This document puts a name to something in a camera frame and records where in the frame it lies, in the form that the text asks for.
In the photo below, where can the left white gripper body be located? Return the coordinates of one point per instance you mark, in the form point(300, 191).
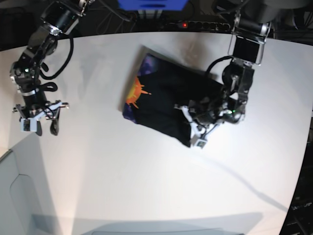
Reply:
point(201, 120)

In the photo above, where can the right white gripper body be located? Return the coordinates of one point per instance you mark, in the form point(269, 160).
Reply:
point(37, 114)

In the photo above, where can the black T-shirt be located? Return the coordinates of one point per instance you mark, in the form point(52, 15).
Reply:
point(157, 88)

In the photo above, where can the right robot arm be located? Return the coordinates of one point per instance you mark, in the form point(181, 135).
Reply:
point(58, 19)

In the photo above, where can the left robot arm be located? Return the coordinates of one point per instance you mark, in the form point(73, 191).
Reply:
point(227, 103)

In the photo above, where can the black power strip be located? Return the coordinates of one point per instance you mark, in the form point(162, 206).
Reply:
point(196, 26)

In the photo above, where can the blue box overhead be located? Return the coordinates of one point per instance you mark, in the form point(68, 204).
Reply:
point(172, 5)

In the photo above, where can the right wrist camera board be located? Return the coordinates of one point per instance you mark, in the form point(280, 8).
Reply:
point(25, 125)

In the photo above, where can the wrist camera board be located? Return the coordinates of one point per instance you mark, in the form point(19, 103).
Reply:
point(200, 143)
point(25, 125)

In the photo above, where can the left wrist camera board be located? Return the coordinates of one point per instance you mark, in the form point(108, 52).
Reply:
point(200, 143)

